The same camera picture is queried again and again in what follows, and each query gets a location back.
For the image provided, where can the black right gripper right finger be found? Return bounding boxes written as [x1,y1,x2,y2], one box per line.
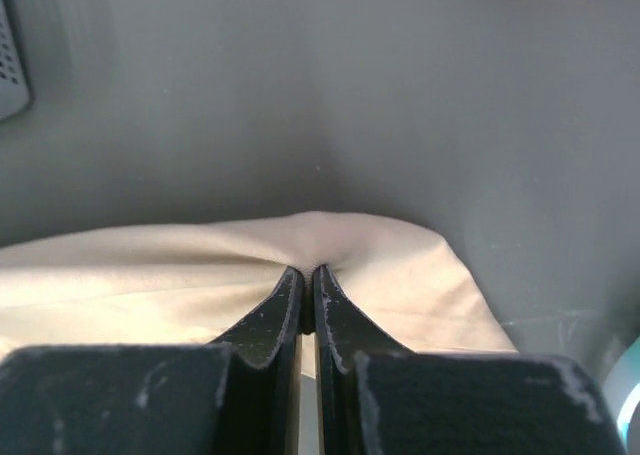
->
[311,265,410,454]

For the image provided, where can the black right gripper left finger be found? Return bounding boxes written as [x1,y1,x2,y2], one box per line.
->
[207,268,304,454]

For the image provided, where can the beige t shirt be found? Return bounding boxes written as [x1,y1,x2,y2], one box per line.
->
[1,212,514,354]

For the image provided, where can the teal cat ear headphones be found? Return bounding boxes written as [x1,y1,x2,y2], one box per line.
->
[603,339,639,454]

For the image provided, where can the white plastic laundry basket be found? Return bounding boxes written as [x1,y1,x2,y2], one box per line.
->
[0,0,32,121]

